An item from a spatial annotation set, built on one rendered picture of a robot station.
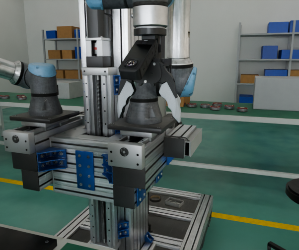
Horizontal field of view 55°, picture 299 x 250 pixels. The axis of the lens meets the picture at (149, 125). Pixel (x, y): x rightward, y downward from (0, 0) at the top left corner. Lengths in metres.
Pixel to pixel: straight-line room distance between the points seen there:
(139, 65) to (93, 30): 0.78
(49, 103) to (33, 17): 7.81
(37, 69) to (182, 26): 0.66
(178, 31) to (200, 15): 6.08
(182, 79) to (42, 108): 0.64
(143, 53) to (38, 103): 0.86
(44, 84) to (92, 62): 0.23
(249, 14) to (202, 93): 1.98
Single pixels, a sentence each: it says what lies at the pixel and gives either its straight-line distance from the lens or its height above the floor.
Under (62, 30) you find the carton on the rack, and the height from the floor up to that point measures 1.98.
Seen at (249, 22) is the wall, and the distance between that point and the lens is 7.05.
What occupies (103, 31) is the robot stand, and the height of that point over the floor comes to 1.40.
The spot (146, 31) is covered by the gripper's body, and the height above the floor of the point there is 1.34.
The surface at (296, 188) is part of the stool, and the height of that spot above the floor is 0.56.
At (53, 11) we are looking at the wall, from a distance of 8.74.
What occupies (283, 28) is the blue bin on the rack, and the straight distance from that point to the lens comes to 6.51.
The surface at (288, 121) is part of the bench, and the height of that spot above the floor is 0.72.
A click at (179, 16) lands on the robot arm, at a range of 1.09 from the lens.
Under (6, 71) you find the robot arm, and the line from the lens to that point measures 1.47.
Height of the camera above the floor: 1.29
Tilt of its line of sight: 13 degrees down
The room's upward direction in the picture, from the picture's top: straight up
